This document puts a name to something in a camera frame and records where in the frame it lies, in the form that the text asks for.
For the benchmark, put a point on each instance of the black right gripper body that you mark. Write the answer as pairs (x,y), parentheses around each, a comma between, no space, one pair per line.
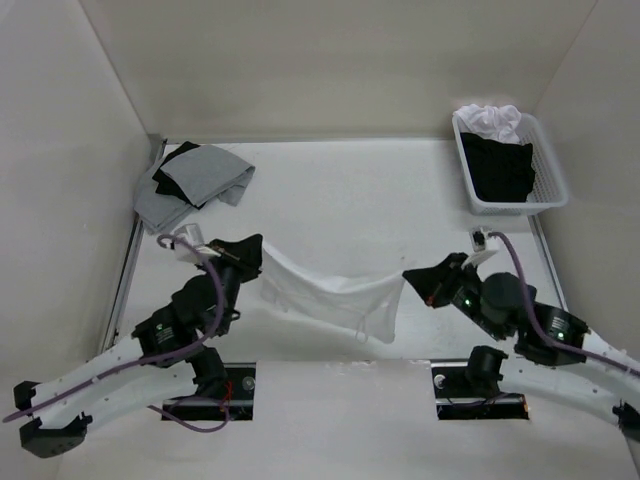
(451,280)

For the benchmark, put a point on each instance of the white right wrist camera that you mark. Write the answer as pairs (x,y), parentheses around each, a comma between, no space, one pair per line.
(484,246)

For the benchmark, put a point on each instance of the grey folded tank top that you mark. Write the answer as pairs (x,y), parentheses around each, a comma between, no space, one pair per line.
(208,173)

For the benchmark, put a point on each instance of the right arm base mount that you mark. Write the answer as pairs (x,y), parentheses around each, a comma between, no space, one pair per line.
(469,389)

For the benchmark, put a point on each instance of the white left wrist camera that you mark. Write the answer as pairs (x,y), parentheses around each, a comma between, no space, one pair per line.
(191,234)

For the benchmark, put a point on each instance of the white garment in basket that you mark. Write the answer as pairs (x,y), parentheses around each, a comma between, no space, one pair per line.
(491,122)

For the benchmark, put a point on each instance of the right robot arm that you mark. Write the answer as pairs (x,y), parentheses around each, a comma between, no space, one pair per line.
(555,354)

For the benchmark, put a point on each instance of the black garment in basket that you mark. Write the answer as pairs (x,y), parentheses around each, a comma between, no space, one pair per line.
(500,173)

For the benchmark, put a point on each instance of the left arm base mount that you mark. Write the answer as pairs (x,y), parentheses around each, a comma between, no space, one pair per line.
(235,394)

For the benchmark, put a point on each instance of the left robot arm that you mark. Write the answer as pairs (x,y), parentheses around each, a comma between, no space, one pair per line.
(164,358)

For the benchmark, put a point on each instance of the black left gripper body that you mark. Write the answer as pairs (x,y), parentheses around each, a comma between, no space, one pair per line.
(245,269)

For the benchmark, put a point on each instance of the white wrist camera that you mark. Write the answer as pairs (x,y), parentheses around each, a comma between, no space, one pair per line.
(191,234)
(484,246)

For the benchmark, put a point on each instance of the black folded tank top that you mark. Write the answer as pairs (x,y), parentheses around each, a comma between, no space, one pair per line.
(167,186)

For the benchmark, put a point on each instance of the white plastic basket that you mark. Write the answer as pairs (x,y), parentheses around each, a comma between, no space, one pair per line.
(549,188)

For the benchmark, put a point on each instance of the white tank top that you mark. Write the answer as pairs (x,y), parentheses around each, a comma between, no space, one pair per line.
(365,305)

